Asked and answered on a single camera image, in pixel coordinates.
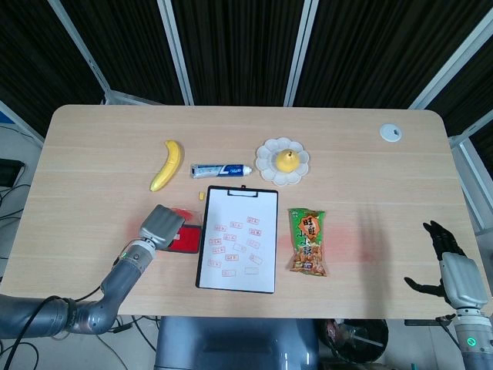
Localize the yellow pear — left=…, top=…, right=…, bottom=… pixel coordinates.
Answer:
left=274, top=149, right=299, bottom=173

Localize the blue white toothpaste tube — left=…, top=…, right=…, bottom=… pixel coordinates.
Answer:
left=190, top=163, right=254, bottom=180

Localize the white flower-shaped plate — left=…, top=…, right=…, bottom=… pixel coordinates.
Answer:
left=255, top=137, right=311, bottom=187

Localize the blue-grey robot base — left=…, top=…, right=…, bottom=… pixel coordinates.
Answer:
left=153, top=316, right=320, bottom=370

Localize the black clipboard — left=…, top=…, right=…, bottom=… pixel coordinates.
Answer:
left=195, top=184, right=280, bottom=295

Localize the black box device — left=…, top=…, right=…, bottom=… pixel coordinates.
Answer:
left=0, top=158, right=26, bottom=187

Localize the left robot hand grey black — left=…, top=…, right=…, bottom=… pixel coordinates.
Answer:
left=137, top=204, right=185, bottom=252

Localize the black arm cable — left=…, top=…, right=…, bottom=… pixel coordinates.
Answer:
left=0, top=287, right=106, bottom=370

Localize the white framed blue board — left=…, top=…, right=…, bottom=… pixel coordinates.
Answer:
left=0, top=99, right=44, bottom=144

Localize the white partition frame post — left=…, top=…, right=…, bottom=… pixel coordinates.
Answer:
left=48, top=0, right=113, bottom=96
left=407, top=17, right=493, bottom=111
left=283, top=0, right=321, bottom=108
left=156, top=0, right=194, bottom=106

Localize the white side partition frame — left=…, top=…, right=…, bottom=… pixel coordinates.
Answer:
left=448, top=115, right=493, bottom=236

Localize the black floor cable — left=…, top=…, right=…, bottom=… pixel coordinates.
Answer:
left=0, top=183, right=30, bottom=223

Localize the green snack bag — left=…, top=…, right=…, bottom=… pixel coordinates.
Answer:
left=287, top=207, right=328, bottom=278

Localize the red ink pad clear lid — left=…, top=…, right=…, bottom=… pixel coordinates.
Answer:
left=165, top=207, right=203, bottom=255

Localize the yellow banana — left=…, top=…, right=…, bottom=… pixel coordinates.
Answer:
left=149, top=140, right=184, bottom=193

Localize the white round cable grommet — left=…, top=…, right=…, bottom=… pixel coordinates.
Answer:
left=379, top=123, right=403, bottom=143

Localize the black trash bin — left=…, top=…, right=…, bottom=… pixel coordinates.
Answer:
left=317, top=318, right=389, bottom=365

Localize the right robot hand grey black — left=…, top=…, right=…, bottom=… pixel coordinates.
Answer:
left=403, top=220, right=492, bottom=309

